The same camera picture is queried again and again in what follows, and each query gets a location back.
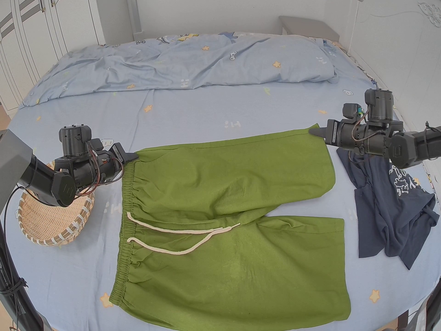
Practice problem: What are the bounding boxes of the pale blue quilt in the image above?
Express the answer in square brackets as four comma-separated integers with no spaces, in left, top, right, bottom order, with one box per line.
[19,31,340,110]

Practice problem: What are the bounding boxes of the round woven basket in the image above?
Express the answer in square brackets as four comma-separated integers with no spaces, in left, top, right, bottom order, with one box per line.
[15,160,96,247]

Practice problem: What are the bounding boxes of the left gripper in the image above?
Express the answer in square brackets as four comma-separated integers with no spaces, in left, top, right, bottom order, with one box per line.
[87,142,127,186]

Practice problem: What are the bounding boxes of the white wardrobe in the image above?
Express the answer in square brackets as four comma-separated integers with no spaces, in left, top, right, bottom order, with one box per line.
[0,0,105,114]

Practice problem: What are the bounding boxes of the bed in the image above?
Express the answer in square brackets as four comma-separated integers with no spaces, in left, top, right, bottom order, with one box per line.
[5,0,441,331]

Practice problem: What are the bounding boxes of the dark blue printed T-shirt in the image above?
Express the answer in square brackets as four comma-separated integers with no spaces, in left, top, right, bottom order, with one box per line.
[336,146,441,271]

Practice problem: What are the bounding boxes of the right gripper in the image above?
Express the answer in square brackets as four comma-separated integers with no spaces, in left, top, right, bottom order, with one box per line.
[325,118,368,154]

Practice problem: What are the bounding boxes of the green shorts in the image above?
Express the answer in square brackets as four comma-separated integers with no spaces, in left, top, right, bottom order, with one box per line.
[108,123,352,323]

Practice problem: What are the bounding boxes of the black cable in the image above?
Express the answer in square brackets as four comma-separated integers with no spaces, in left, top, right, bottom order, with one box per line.
[0,183,30,289]

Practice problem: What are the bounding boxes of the grey bedside table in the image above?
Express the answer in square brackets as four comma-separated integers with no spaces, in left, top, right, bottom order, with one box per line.
[278,15,340,43]

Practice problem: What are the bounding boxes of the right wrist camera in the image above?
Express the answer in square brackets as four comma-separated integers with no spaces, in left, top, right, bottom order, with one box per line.
[342,103,362,120]

